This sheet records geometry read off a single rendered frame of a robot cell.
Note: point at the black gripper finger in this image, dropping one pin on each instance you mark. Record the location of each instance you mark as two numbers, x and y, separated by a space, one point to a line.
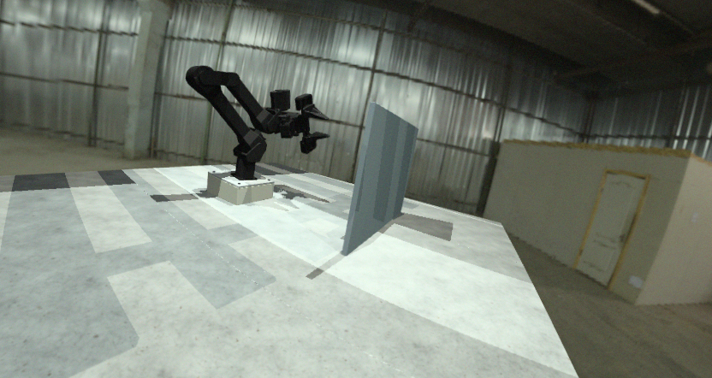
312 112
315 137

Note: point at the grey flat panel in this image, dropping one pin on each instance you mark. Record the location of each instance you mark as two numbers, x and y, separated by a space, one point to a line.
384 165

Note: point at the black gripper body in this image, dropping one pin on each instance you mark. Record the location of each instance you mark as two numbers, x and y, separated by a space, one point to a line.
301 125

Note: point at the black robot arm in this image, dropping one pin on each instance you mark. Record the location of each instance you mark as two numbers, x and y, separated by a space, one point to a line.
252 145

